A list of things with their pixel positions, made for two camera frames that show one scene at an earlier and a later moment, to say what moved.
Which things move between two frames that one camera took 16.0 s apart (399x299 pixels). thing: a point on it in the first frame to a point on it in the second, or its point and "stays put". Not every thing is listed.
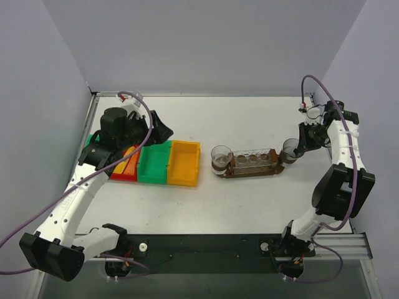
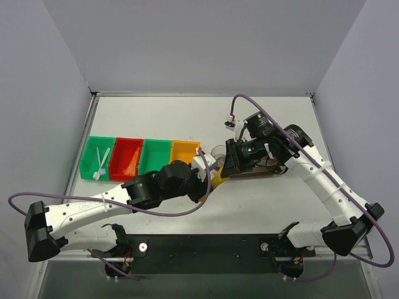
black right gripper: (304, 137) to (232, 159)
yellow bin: (184, 164) stays put
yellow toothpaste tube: (121, 166) to (216, 180)
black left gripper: (153, 127) to (203, 187)
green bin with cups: (153, 162) stays put
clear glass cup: (221, 156) stays put
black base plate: (212, 253) stays put
